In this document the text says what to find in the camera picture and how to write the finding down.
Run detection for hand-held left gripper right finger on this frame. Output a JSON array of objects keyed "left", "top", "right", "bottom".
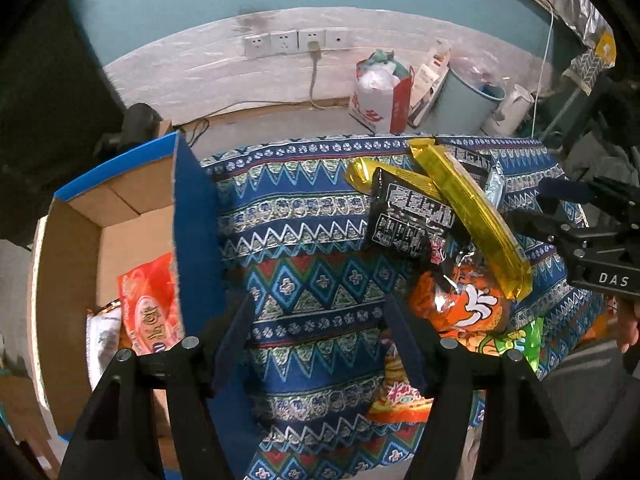
[{"left": 382, "top": 297, "right": 583, "bottom": 480}]

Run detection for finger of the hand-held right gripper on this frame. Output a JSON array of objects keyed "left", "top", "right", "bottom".
[
  {"left": 505, "top": 210, "right": 586, "bottom": 261},
  {"left": 539, "top": 176, "right": 640, "bottom": 228}
]

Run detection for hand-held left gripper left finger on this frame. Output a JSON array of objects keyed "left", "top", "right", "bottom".
[{"left": 59, "top": 294, "right": 257, "bottom": 480}]

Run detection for orange noodle packet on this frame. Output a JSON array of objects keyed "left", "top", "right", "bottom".
[{"left": 367, "top": 350, "right": 441, "bottom": 423}]

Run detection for orange snack bag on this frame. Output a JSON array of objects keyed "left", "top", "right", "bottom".
[{"left": 407, "top": 240, "right": 516, "bottom": 356}]

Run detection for long yellow snack packet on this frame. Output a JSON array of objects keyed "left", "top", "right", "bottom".
[{"left": 409, "top": 139, "right": 533, "bottom": 301}]

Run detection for small black snack packet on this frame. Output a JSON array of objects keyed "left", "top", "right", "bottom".
[{"left": 434, "top": 136, "right": 505, "bottom": 208}]

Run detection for green snack bag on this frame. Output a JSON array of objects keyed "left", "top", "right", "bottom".
[{"left": 492, "top": 317, "right": 546, "bottom": 381}]

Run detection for large black snack packet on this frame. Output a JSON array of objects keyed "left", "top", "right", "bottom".
[{"left": 364, "top": 167, "right": 457, "bottom": 261}]

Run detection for gold foil snack packet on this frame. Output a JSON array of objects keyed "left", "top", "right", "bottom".
[{"left": 345, "top": 156, "right": 431, "bottom": 194}]

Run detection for blue cardboard box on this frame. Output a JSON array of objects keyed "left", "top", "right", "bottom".
[{"left": 30, "top": 130, "right": 228, "bottom": 480}]

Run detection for person's right hand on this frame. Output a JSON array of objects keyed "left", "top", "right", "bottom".
[{"left": 617, "top": 300, "right": 640, "bottom": 356}]

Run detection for red snack packet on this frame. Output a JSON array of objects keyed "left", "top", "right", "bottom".
[{"left": 117, "top": 252, "right": 188, "bottom": 356}]

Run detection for white kettle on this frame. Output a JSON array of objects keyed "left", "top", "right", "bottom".
[{"left": 482, "top": 84, "right": 536, "bottom": 136}]

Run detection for grey herringbone cloth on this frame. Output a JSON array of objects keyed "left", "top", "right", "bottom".
[{"left": 562, "top": 50, "right": 608, "bottom": 93}]

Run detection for blue patterned blanket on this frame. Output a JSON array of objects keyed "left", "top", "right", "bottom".
[{"left": 200, "top": 135, "right": 606, "bottom": 480}]

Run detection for white snack packet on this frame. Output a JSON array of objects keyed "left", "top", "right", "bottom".
[{"left": 85, "top": 305, "right": 123, "bottom": 391}]

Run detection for light blue bin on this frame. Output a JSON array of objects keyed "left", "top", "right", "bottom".
[{"left": 432, "top": 57, "right": 506, "bottom": 136}]

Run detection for yellow tag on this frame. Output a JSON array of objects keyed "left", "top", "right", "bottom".
[{"left": 595, "top": 32, "right": 616, "bottom": 66}]

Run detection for white and red carton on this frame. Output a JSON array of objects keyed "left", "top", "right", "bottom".
[{"left": 407, "top": 42, "right": 451, "bottom": 128}]

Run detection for silver foil sheet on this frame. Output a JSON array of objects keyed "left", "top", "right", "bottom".
[{"left": 545, "top": 0, "right": 608, "bottom": 41}]

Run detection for red and white paper bag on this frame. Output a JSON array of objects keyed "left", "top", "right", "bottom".
[{"left": 350, "top": 52, "right": 416, "bottom": 133}]

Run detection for crumpled white plastic bag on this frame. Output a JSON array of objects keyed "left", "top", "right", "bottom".
[{"left": 360, "top": 49, "right": 403, "bottom": 92}]

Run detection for flat cardboard pieces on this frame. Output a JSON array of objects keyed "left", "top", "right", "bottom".
[{"left": 0, "top": 370, "right": 61, "bottom": 480}]

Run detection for black device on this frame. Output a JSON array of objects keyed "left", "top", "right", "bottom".
[{"left": 95, "top": 102, "right": 163, "bottom": 158}]

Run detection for dark cabinet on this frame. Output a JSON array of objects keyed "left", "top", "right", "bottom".
[{"left": 0, "top": 0, "right": 126, "bottom": 241}]

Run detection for black frame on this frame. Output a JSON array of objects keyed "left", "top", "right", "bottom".
[{"left": 545, "top": 72, "right": 640, "bottom": 181}]

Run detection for white hanging cord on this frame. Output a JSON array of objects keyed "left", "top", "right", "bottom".
[{"left": 530, "top": 7, "right": 556, "bottom": 131}]

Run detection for black floor cable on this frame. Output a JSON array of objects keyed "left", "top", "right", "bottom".
[{"left": 185, "top": 119, "right": 211, "bottom": 143}]

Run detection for grey plug with cable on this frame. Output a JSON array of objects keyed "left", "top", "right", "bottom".
[{"left": 306, "top": 40, "right": 332, "bottom": 110}]

